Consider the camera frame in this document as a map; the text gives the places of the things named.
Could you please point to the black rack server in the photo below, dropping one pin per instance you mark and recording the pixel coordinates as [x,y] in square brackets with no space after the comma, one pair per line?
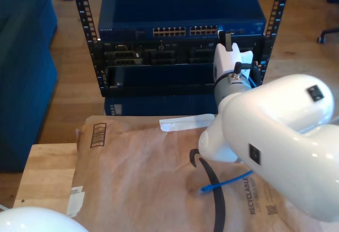
[172,53]

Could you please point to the blue box under rack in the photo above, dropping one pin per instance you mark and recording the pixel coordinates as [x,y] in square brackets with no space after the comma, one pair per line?
[164,106]

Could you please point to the brown paper mailer bag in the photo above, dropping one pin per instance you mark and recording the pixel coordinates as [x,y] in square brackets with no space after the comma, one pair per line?
[132,176]

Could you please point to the blue sofa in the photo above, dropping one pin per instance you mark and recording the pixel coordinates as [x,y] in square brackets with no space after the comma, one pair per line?
[23,70]

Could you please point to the blue network switch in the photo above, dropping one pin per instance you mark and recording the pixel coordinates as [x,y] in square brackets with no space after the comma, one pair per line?
[180,7]

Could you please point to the black perforated rack frame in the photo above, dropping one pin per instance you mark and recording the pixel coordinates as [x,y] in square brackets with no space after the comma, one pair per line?
[84,14]

